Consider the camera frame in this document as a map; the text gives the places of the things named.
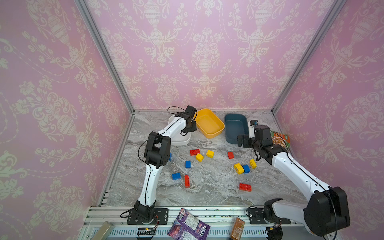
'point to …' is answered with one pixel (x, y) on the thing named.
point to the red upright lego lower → (186, 181)
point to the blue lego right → (246, 168)
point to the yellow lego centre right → (209, 153)
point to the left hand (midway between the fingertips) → (192, 129)
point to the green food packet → (281, 139)
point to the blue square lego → (170, 156)
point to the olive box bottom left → (104, 231)
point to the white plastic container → (182, 139)
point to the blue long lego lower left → (176, 176)
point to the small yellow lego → (252, 163)
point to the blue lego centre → (187, 164)
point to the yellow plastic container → (208, 123)
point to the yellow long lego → (239, 168)
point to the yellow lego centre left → (199, 157)
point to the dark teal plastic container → (236, 124)
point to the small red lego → (230, 155)
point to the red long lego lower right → (245, 187)
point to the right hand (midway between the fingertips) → (245, 136)
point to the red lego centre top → (194, 152)
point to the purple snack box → (187, 226)
